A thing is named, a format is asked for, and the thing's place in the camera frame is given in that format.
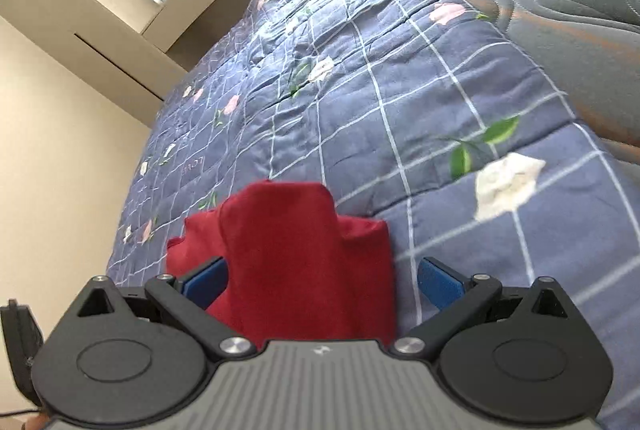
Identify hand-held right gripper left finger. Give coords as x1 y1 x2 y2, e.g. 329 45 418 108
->
74 255 253 361

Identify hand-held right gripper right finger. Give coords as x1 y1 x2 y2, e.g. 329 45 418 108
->
391 256 579 361

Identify red shirt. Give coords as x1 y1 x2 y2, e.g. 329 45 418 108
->
166 179 398 345

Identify blue floral quilted bed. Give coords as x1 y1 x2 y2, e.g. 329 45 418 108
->
105 0 640 430

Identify beige wooden cabinet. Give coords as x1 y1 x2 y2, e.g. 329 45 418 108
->
0 0 190 128

